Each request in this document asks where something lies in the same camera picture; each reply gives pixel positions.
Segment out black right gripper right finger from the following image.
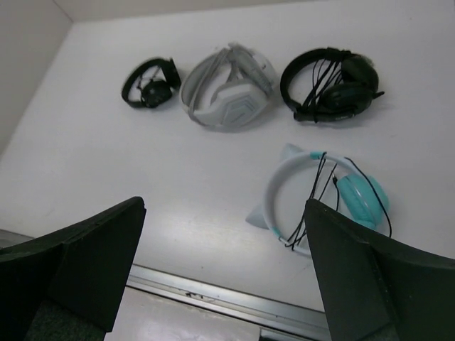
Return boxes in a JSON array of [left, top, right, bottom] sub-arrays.
[[304, 200, 454, 340]]

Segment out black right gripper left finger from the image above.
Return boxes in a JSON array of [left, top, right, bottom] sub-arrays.
[[1, 197, 146, 340]]

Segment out teal white cat-ear headphones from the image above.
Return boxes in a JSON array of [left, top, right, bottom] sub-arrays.
[[245, 144, 392, 259]]

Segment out thin black headphone cable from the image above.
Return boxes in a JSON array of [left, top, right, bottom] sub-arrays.
[[284, 152, 394, 251]]

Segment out small black headphones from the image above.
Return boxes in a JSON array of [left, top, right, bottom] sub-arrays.
[[121, 58, 182, 109]]

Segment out large black headset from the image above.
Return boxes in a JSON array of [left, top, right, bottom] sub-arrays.
[[279, 48, 385, 123]]

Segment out white grey gaming headset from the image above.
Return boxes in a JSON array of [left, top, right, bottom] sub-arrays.
[[179, 43, 278, 130]]

